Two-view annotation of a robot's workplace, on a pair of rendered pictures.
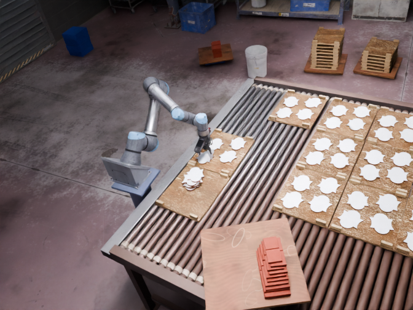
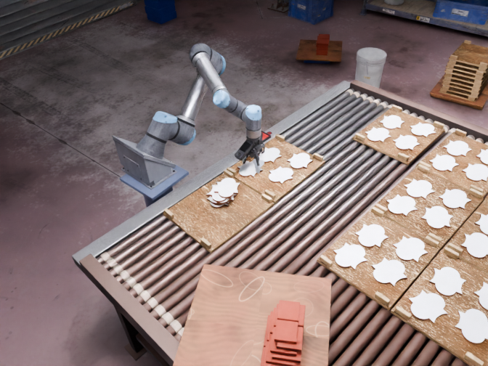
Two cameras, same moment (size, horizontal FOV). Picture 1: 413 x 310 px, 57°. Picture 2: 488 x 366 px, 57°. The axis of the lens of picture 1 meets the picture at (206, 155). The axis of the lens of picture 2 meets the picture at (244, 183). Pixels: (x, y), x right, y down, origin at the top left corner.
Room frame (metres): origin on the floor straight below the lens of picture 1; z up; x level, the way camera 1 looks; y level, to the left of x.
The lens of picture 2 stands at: (0.28, -0.25, 2.46)
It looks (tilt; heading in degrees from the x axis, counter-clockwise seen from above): 42 degrees down; 9
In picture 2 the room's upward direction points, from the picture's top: 3 degrees counter-clockwise
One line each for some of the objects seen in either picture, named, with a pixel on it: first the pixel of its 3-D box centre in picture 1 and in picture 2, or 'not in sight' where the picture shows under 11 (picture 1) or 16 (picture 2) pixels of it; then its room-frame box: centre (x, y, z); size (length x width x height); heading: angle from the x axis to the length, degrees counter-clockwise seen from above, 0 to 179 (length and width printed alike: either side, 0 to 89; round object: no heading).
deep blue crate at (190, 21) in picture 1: (197, 17); (311, 3); (6.54, -0.28, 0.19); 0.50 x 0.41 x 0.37; 51
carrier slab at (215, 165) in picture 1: (222, 152); (275, 167); (2.12, -0.12, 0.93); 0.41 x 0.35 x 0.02; 143
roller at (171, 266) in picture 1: (243, 163); (299, 188); (2.00, -0.25, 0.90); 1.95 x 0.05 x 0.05; 142
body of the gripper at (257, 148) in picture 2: (204, 139); (253, 144); (2.11, -0.01, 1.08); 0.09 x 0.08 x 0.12; 143
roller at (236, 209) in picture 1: (262, 168); (323, 202); (1.90, -0.37, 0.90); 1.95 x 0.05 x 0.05; 142
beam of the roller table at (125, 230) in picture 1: (194, 149); (241, 156); (2.25, 0.08, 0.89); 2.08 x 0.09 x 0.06; 142
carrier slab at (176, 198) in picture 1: (193, 190); (218, 209); (1.79, 0.13, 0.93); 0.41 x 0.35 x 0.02; 142
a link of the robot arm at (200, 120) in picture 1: (201, 122); (253, 118); (2.11, -0.01, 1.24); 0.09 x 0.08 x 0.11; 47
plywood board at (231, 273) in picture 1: (250, 262); (255, 330); (1.10, -0.12, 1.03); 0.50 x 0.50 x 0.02; 87
